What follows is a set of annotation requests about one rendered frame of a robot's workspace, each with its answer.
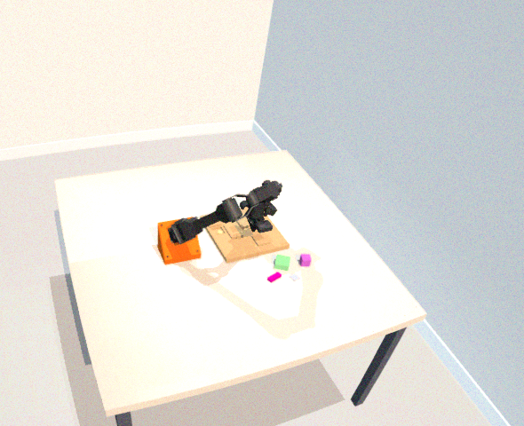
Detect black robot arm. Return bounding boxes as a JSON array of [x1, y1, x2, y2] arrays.
[[168, 180, 283, 245]]

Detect magenta rectangular block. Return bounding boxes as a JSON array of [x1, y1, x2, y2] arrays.
[[267, 272, 282, 282]]

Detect green block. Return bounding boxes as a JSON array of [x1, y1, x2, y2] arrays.
[[274, 255, 290, 272]]

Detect purple cube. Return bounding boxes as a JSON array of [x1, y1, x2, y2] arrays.
[[299, 254, 312, 266]]

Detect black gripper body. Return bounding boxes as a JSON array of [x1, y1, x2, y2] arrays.
[[240, 200, 273, 233]]

